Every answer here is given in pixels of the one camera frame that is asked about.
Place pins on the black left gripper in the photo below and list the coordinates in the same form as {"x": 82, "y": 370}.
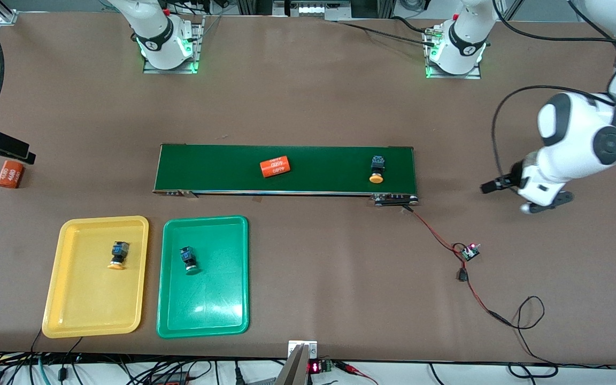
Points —
{"x": 507, "y": 182}

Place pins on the orange cylindrical capacitor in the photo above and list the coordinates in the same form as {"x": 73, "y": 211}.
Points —
{"x": 10, "y": 174}
{"x": 276, "y": 167}

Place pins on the yellow mushroom push button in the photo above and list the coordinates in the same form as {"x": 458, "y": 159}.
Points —
{"x": 118, "y": 254}
{"x": 377, "y": 168}

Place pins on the green mushroom push button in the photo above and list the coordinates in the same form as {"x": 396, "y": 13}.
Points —
{"x": 188, "y": 259}

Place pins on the small black circuit board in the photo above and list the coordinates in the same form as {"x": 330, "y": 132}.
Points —
{"x": 470, "y": 252}

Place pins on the green conveyor belt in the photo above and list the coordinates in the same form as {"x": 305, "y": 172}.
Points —
{"x": 329, "y": 168}

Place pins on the yellow plastic tray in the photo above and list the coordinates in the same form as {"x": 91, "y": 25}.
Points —
{"x": 89, "y": 299}

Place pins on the red alligator clip lead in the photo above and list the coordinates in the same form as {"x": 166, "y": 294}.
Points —
{"x": 348, "y": 367}

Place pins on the grey control box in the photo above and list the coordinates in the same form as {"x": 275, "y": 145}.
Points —
{"x": 313, "y": 9}

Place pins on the red digit display module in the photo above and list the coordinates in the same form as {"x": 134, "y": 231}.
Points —
{"x": 314, "y": 367}

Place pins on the green plastic tray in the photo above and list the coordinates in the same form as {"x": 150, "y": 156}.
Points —
{"x": 214, "y": 299}

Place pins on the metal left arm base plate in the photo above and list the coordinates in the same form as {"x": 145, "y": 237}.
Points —
{"x": 468, "y": 75}

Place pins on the aluminium frame profile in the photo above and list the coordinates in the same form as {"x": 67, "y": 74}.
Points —
{"x": 8, "y": 16}

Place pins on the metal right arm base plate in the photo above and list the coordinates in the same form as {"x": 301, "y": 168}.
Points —
{"x": 199, "y": 43}

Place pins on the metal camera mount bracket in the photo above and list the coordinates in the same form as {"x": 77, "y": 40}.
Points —
{"x": 294, "y": 369}

